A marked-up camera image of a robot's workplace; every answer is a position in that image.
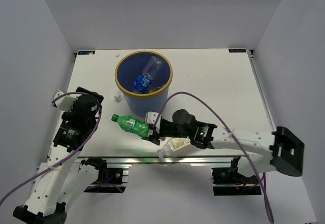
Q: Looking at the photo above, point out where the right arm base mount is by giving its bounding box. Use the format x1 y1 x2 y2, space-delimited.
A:
212 156 262 196

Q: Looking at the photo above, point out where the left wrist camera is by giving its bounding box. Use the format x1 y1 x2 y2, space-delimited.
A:
51 89 77 112

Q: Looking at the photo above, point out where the large clear labelled bottle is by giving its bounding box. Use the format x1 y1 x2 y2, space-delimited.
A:
157 138 192 159

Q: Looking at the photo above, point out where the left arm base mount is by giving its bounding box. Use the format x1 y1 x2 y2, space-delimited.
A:
79 157 128 194

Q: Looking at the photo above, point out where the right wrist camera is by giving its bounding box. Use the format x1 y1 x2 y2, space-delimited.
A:
145 112 160 126

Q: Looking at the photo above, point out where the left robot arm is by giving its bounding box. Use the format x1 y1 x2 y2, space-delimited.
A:
13 87 107 223

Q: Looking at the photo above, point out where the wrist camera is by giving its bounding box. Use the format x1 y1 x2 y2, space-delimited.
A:
51 89 77 112
145 112 160 126

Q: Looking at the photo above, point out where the aluminium table frame rail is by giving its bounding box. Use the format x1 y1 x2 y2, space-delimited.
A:
35 48 289 168

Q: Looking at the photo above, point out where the clear bottle white cap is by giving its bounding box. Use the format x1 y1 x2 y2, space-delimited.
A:
114 91 125 103

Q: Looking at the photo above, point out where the green plastic bottle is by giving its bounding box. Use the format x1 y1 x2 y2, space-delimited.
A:
111 114 149 138

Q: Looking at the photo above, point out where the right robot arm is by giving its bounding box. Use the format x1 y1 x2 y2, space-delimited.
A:
145 109 305 183

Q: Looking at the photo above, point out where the blue label bottle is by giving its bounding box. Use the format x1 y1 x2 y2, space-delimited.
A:
133 56 164 94

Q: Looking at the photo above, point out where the blue plastic bin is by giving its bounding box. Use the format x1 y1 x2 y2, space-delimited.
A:
115 51 173 117

